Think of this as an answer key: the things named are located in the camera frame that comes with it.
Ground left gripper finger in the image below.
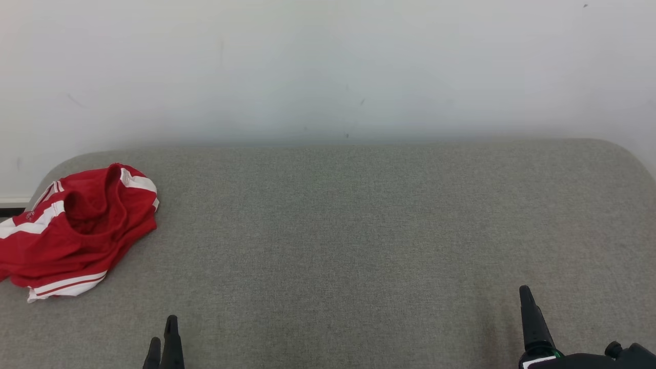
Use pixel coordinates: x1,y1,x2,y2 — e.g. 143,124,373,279
143,337,162,369
161,315,185,369

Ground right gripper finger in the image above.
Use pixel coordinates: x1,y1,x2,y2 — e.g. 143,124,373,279
519,285,557,355

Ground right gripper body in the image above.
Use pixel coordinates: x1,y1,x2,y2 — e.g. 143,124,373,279
519,350,656,369

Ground red shorts with number print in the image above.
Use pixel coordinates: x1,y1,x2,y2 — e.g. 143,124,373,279
0,163,160,272

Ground grey fabric sofa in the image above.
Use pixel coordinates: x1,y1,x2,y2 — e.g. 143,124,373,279
0,138,656,369

